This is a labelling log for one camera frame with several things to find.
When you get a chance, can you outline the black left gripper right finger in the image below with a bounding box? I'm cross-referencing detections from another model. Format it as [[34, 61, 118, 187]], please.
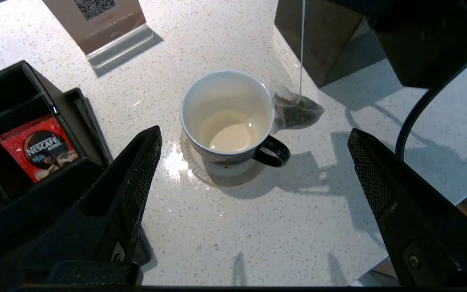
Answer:
[[347, 129, 467, 287]]

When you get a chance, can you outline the tea bag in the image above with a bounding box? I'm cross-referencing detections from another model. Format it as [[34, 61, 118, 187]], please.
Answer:
[[272, 0, 325, 133]]

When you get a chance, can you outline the QR code acrylic sign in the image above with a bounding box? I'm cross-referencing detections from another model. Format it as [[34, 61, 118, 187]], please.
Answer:
[[42, 0, 154, 68]]

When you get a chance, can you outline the black camera cable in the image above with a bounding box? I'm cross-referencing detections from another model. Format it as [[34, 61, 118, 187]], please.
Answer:
[[395, 41, 467, 161]]

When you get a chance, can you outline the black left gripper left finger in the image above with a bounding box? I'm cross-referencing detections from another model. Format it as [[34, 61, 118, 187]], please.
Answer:
[[19, 126, 163, 287]]

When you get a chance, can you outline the red coffee sachet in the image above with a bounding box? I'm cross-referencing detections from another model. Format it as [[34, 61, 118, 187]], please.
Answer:
[[0, 115, 79, 183]]

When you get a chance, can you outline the beige saucer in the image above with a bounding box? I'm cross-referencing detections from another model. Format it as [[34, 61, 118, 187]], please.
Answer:
[[180, 130, 275, 188]]

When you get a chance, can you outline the black tissue box white top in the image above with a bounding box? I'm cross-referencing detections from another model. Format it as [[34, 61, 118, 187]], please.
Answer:
[[274, 0, 364, 88]]

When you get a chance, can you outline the black compartment organizer box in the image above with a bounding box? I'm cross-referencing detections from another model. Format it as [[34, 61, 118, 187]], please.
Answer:
[[0, 60, 114, 264]]

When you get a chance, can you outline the black mug white inside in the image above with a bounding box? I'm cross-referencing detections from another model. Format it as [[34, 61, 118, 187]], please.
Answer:
[[180, 70, 291, 167]]

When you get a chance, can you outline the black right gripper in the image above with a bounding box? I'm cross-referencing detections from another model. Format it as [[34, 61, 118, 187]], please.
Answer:
[[326, 0, 467, 89]]

